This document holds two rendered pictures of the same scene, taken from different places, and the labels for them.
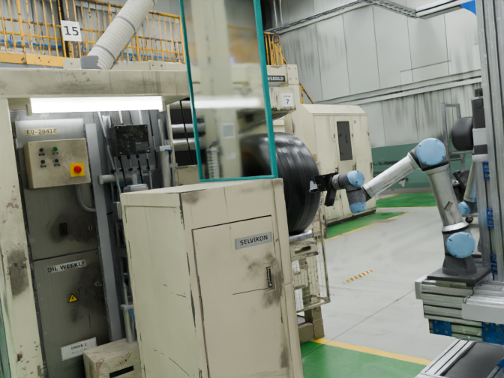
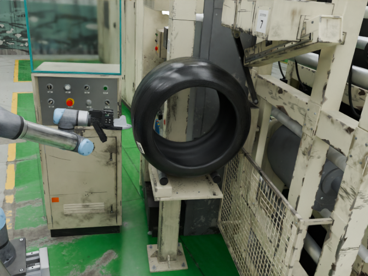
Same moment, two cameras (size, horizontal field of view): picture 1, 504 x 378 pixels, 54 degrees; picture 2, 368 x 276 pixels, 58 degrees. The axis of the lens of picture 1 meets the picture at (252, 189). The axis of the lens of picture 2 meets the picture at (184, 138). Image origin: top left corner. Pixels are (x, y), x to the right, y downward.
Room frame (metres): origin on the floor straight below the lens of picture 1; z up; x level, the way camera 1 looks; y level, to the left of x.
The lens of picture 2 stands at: (3.33, -1.63, 1.76)
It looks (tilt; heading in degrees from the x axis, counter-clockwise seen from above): 23 degrees down; 111
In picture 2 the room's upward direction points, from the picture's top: 4 degrees clockwise
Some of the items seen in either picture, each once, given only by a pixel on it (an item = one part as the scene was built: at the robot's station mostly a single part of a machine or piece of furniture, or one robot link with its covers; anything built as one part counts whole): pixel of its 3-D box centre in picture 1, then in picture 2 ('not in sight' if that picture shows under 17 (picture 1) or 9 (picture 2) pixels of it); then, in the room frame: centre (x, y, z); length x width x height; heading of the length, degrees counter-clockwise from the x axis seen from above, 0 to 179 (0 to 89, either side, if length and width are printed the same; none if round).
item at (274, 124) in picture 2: not in sight; (278, 171); (3.20, 0.72, 0.61); 0.33 x 0.06 x 0.86; 34
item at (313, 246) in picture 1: (287, 251); (159, 175); (2.63, -0.16, 0.84); 0.36 x 0.09 x 0.06; 124
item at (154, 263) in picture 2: not in sight; (166, 255); (2.59, 0.12, 0.02); 0.27 x 0.27 x 0.04; 34
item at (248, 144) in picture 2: not in sight; (239, 125); (2.94, 0.32, 1.05); 0.20 x 0.15 x 0.30; 124
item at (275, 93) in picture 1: (245, 102); (266, 17); (3.06, -0.02, 1.71); 0.61 x 0.25 x 0.15; 124
